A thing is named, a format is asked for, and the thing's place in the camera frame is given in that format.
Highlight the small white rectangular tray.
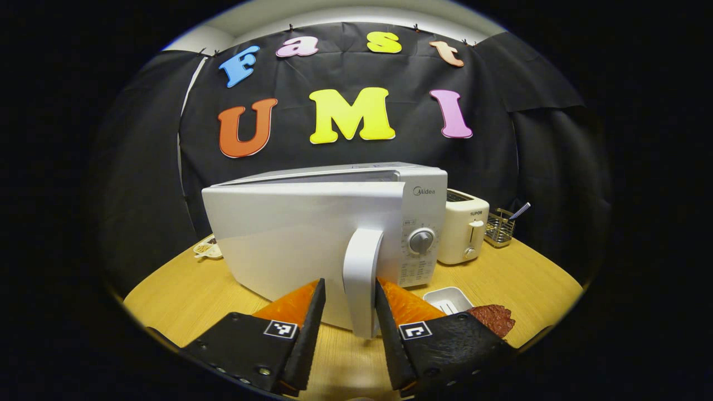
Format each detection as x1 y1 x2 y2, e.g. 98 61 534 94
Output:
423 287 474 316

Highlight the white toaster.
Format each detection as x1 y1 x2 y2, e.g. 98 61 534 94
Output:
437 188 490 265

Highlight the white divided plate with beans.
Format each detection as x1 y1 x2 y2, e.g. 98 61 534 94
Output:
193 234 223 260

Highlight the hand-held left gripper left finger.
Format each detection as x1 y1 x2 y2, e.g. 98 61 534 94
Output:
181 278 326 397

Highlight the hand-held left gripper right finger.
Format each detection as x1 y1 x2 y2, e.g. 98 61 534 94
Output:
374 277 516 397

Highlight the metal wire utensil holder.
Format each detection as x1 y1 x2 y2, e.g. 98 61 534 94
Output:
484 208 516 248

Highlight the white microwave oven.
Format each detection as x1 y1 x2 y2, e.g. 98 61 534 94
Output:
202 162 448 339

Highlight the brown meat piece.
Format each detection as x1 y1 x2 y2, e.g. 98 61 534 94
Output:
467 304 516 339

